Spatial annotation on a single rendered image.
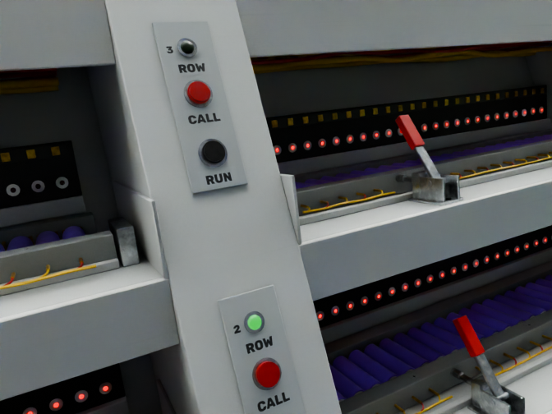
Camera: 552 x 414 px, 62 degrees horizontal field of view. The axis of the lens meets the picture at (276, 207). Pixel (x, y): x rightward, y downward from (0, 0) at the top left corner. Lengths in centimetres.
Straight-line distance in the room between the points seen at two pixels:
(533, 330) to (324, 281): 29
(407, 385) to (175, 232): 26
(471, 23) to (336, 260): 29
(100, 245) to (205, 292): 9
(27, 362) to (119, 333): 5
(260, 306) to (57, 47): 22
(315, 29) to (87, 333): 29
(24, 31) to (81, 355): 20
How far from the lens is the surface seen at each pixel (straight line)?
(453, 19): 51
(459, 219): 43
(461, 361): 50
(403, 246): 39
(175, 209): 30
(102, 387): 47
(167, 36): 35
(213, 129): 32
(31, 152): 47
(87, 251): 34
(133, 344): 31
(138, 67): 33
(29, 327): 30
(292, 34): 40
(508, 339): 55
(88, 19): 35
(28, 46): 35
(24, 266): 35
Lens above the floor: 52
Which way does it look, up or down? 5 degrees up
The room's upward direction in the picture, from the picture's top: 14 degrees counter-clockwise
